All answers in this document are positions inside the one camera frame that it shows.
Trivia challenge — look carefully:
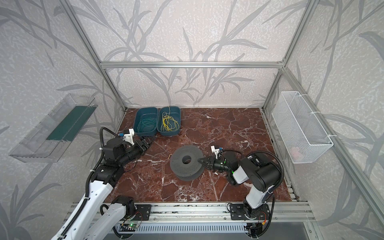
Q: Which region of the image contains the left teal plastic bin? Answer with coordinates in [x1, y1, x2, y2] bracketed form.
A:
[134, 107, 158, 137]

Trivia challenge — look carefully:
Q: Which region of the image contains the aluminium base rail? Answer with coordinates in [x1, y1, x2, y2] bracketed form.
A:
[61, 201, 316, 224]

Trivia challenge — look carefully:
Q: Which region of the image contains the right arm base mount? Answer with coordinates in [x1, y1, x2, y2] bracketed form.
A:
[227, 203, 271, 221]

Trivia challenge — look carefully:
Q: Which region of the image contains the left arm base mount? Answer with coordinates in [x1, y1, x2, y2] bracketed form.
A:
[123, 204, 152, 222]

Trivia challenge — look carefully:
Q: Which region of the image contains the white wire mesh basket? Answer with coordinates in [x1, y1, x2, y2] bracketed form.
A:
[272, 91, 334, 164]

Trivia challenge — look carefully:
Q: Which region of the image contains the teal plastic bin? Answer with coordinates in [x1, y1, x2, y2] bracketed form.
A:
[157, 106, 181, 137]
[134, 107, 158, 137]

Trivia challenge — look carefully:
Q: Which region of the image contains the green coiled cable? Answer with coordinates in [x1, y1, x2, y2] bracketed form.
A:
[137, 113, 157, 132]

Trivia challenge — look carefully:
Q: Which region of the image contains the grey perforated cable spool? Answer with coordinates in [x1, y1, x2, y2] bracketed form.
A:
[170, 145, 205, 182]

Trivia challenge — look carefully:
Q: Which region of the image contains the clear acrylic wall shelf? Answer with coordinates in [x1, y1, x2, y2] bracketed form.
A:
[9, 94, 98, 163]

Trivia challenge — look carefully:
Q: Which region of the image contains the yellow cable bundle in bin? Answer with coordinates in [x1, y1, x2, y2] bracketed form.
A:
[160, 106, 180, 133]

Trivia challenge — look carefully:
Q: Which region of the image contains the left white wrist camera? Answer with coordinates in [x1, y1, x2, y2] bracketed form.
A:
[119, 129, 135, 146]

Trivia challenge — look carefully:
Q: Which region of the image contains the right teal plastic bin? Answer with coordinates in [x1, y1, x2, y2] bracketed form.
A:
[157, 106, 181, 137]

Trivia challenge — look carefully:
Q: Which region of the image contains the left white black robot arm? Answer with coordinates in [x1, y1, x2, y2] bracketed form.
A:
[53, 127, 156, 240]

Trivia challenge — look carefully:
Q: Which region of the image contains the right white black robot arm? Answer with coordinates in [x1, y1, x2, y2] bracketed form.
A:
[198, 148, 285, 215]

